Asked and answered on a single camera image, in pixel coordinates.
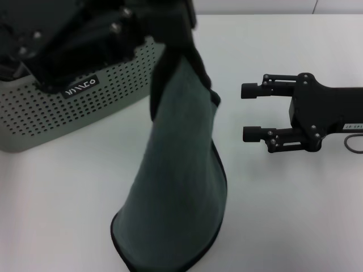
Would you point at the dark green towel black trim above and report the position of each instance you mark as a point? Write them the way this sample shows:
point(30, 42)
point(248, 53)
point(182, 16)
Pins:
point(175, 156)

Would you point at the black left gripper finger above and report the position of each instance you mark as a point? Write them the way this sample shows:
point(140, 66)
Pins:
point(170, 11)

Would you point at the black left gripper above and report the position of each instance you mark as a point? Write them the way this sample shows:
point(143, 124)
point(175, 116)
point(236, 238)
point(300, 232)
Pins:
point(65, 51)

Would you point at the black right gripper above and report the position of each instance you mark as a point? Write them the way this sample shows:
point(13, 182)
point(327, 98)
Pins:
point(320, 107)

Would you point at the grey-green perforated storage box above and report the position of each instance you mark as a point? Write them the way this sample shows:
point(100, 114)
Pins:
point(85, 113)

